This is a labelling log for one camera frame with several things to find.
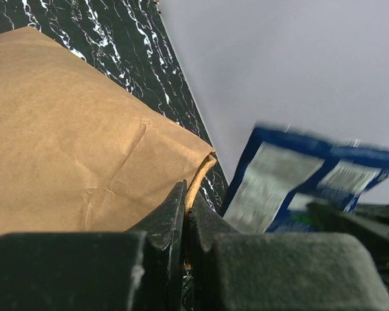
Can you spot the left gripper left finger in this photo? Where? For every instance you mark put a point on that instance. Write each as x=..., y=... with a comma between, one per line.
x=137, y=269

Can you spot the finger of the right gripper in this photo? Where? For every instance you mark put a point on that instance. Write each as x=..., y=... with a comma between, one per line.
x=379, y=213
x=372, y=234

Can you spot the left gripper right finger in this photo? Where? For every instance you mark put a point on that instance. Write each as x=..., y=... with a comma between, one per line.
x=289, y=271

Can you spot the blue snack packet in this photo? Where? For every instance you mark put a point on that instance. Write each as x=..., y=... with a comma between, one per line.
x=283, y=169

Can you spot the brown paper bag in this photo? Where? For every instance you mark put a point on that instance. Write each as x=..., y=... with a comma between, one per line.
x=77, y=151

